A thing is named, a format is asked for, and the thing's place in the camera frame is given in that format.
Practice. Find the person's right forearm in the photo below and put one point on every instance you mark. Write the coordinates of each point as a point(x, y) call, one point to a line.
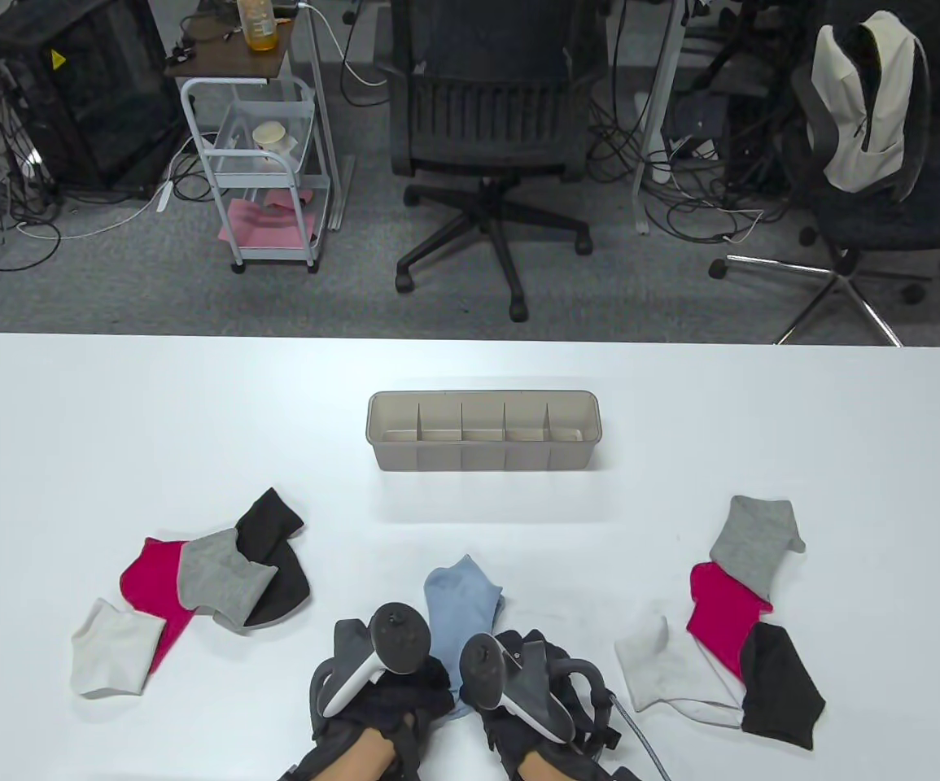
point(555, 769)

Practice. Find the person's left forearm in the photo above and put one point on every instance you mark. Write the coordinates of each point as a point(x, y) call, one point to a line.
point(364, 761)

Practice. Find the person's right hand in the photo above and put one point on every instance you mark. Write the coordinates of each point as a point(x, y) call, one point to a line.
point(510, 728)

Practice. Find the cream backpack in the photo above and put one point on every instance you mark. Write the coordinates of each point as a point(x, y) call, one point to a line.
point(844, 154)

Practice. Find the bottle of orange liquid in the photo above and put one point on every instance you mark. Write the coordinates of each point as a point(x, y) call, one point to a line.
point(258, 28)

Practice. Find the light blue sock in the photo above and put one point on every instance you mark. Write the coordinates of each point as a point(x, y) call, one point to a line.
point(461, 602)
point(500, 606)

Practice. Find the black mesh office chair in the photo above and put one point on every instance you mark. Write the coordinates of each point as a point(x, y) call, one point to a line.
point(486, 122)

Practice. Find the cream cup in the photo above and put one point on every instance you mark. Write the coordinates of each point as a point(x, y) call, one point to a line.
point(270, 134)

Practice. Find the black computer tower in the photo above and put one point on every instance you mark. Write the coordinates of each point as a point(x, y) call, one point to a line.
point(87, 98)

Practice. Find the grey sock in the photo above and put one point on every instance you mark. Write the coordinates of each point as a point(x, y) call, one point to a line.
point(750, 541)
point(217, 578)

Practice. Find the white sock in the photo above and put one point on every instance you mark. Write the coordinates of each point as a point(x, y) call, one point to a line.
point(111, 651)
point(665, 667)

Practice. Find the pink cloth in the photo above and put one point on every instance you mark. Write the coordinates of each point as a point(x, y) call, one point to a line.
point(262, 228)

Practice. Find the beige divided organizer box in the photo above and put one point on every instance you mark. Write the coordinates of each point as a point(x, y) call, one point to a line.
point(478, 460)

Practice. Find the white metal frame post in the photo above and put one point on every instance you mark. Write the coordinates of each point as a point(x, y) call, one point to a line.
point(319, 106)
point(657, 106)

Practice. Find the person's left hand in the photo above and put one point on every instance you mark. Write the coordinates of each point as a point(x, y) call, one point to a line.
point(404, 700)

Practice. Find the grey tracking controller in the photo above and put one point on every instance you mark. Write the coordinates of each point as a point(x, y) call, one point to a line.
point(482, 671)
point(396, 639)

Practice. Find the white power strip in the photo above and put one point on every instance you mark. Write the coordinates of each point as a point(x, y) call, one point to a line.
point(165, 197)

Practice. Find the dark chair with chrome base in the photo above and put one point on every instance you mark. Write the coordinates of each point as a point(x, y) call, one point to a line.
point(885, 220)

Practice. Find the black sock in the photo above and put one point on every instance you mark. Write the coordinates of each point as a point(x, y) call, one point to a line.
point(779, 691)
point(270, 521)

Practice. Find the pink sock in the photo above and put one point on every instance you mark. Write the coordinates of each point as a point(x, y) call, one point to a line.
point(722, 618)
point(148, 582)

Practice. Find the white rolling cart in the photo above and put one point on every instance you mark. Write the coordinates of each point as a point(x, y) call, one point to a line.
point(225, 53)

